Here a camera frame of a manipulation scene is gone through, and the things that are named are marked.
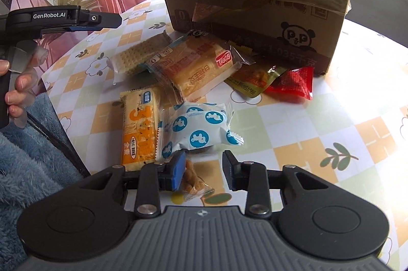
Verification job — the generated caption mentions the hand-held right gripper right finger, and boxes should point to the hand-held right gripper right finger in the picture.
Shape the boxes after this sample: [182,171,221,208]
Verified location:
[222,150,333,218]

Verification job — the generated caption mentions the person's left hand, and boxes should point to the person's left hand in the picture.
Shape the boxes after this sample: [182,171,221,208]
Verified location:
[0,46,49,129]

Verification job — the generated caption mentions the red snack packet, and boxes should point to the red snack packet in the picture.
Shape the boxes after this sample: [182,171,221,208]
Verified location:
[264,66,315,102]

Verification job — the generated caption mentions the black cable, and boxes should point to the black cable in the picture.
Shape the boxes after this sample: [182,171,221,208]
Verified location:
[25,111,91,178]

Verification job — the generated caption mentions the blue fleece garment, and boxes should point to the blue fleece garment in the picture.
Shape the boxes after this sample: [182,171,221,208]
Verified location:
[0,95,91,271]

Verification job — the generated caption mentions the orange bread packet red label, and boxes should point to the orange bread packet red label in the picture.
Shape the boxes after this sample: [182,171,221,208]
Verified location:
[145,33,253,103]

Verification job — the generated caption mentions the brown cardboard box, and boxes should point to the brown cardboard box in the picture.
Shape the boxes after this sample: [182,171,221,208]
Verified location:
[148,0,356,78]

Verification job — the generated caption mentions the gold snack packet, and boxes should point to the gold snack packet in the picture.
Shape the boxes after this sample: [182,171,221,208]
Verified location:
[224,62,288,100]

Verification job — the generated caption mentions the clear cracker packet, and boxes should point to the clear cracker packet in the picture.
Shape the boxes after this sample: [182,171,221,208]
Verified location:
[109,30,172,84]

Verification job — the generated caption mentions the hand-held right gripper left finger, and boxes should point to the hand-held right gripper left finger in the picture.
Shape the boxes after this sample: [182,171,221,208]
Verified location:
[76,150,187,219]

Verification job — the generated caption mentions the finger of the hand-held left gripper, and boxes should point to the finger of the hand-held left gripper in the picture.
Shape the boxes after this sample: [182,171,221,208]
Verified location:
[80,12,123,30]

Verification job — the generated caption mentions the orange biscuit packet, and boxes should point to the orange biscuit packet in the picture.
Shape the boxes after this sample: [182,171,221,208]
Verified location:
[119,86,162,171]

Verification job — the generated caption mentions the clear packet of brown nuts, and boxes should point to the clear packet of brown nuts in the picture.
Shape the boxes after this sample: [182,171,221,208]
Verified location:
[179,158,216,202]

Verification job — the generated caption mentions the white packet with blue spots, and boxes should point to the white packet with blue spots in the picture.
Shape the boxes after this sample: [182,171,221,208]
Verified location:
[159,102,245,161]

